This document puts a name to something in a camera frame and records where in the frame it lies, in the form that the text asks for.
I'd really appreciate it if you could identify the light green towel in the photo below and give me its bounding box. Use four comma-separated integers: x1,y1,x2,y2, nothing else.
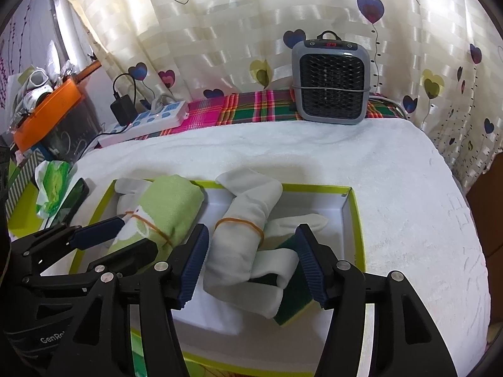
108,175,204,254

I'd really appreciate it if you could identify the white grey bundle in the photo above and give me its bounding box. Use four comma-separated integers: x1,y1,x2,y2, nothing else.
8,65,77,124

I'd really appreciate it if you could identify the grey chevron patterned box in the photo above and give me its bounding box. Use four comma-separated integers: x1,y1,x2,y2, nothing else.
7,160,42,210

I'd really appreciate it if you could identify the orange plastic tray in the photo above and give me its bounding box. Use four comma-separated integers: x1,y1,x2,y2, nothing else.
13,79,86,152

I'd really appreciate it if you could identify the green white plastic bag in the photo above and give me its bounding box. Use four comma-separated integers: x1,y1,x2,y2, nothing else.
35,160,74,219

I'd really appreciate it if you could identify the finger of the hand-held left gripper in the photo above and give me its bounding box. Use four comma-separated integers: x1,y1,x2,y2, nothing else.
10,217,125,279
88,239,160,279

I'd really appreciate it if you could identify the lime green shallow box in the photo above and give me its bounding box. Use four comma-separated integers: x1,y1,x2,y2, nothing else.
69,178,368,377

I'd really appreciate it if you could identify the yellow green sponge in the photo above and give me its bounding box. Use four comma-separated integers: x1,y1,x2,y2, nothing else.
251,243,320,328

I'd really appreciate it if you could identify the heart print curtain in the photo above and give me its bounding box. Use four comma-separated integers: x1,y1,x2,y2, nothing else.
55,0,503,196

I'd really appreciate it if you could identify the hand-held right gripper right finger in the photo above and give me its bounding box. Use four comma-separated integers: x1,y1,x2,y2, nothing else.
296,223,458,377

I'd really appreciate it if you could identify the black charger adapter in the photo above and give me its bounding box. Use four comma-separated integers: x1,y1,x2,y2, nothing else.
110,73,138,125

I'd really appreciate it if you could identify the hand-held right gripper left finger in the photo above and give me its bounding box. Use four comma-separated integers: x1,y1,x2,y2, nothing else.
51,223,210,377

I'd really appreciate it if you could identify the brown wooden cabinet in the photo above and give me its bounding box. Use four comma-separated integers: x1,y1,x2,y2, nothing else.
466,161,503,213

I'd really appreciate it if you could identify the lime green carton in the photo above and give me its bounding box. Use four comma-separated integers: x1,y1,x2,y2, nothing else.
7,204,59,241

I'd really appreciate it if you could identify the dark glass tank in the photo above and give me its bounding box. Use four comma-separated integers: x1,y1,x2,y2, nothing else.
39,98,103,162

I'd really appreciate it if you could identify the grey space heater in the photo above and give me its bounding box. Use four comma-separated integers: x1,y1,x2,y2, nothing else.
291,30,373,125

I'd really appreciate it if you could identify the white blue power strip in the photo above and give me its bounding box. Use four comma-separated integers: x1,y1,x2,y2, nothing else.
97,100,188,147

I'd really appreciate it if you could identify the red green plaid cloth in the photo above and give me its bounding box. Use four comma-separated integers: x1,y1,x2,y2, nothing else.
188,90,406,131

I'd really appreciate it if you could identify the black smartphone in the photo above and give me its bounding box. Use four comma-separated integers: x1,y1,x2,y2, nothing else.
51,178,90,229

